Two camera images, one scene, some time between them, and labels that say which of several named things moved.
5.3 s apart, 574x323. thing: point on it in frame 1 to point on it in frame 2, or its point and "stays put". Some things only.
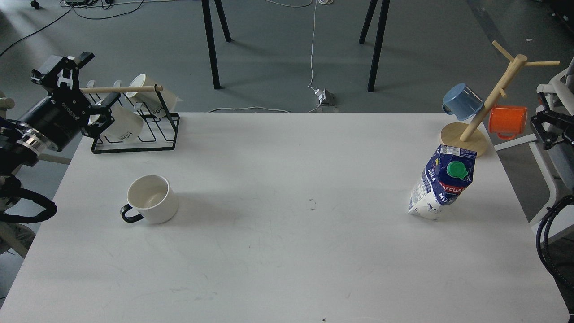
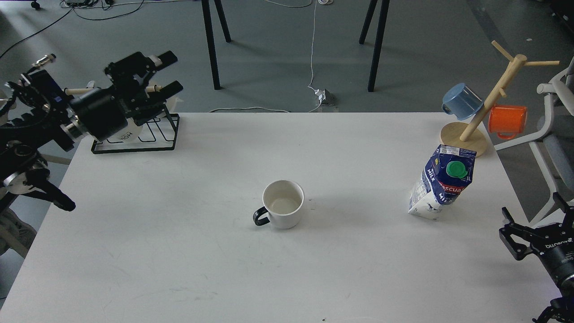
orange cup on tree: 507,120 stays put
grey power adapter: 325,97 stays put
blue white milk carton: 447,174 stays put
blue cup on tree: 463,101 stays put
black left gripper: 58,119 to 104,110
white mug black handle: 154,197 to 283,201
